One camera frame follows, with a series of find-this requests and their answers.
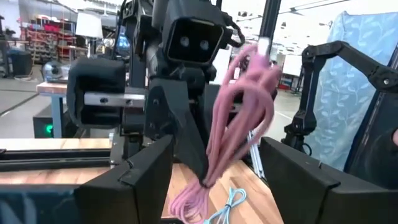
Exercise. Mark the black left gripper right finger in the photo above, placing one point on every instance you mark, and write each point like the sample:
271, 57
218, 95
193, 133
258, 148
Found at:
295, 186

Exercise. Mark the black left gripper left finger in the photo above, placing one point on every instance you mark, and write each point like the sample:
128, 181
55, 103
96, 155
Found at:
133, 193

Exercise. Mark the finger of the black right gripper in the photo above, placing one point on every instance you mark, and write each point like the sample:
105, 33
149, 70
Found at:
174, 118

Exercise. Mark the black background robot arm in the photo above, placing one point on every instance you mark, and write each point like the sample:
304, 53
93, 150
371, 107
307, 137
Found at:
311, 93

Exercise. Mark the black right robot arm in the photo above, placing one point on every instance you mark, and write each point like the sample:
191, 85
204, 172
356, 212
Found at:
136, 31

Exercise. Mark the shiny chrome round object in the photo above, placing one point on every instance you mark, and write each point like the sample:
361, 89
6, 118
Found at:
54, 71

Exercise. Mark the wooden background table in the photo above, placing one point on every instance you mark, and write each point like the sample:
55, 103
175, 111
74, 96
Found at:
51, 88

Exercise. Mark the white lampshade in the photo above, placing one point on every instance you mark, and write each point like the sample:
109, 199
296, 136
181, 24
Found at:
89, 25

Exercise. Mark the red storage shelves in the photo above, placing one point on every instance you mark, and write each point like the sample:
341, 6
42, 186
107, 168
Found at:
46, 34

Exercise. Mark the black box with green light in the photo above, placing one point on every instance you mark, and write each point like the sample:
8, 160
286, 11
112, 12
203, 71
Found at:
46, 124

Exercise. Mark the black trash bin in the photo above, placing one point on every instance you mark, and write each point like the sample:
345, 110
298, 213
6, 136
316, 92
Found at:
20, 63

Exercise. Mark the large black panel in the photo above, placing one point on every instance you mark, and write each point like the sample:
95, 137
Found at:
373, 149

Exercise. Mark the blue patterned cloth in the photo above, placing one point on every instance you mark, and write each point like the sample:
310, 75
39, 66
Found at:
348, 93

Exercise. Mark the person's hand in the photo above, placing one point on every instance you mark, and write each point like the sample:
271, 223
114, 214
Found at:
395, 137

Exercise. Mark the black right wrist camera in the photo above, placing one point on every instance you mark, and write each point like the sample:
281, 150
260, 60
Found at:
192, 31

